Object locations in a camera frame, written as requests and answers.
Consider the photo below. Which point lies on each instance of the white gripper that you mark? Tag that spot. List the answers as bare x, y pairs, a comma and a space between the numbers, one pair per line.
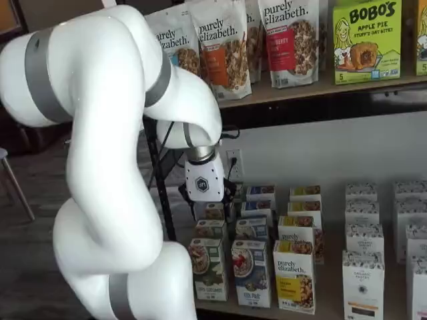
203, 181

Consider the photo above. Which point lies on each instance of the blue white oatmeal box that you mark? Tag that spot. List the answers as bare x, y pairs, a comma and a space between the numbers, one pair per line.
250, 228
250, 273
258, 209
261, 193

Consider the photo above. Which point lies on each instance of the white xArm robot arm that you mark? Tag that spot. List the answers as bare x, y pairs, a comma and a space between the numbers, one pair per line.
100, 100

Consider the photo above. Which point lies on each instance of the green Nature's Path oatmeal box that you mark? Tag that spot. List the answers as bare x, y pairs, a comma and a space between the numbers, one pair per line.
210, 230
214, 211
208, 270

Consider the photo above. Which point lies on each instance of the yellow purely elizabeth box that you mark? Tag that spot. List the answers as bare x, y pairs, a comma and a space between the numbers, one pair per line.
305, 193
295, 228
293, 280
304, 208

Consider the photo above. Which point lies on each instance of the white patterned organic pantry box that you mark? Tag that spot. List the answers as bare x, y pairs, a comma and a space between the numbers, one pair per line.
420, 290
410, 190
363, 238
361, 191
363, 286
362, 213
417, 240
410, 211

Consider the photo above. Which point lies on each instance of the green Bobo's apple pie box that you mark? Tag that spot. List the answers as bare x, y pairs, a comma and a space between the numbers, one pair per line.
367, 43

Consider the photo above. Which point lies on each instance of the yellow Bobo's snack box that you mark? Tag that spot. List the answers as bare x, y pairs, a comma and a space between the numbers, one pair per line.
422, 40

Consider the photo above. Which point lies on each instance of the orange purely elizabeth granola bag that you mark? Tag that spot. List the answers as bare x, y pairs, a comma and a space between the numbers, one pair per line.
254, 43
217, 66

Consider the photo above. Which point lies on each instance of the blue purely elizabeth granola bag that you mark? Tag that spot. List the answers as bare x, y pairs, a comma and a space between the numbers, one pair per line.
173, 36

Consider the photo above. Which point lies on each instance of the grey metal stool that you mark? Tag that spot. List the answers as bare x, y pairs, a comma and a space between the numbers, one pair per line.
2, 154

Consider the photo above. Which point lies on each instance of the white wall outlet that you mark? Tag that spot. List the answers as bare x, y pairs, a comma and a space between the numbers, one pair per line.
241, 166

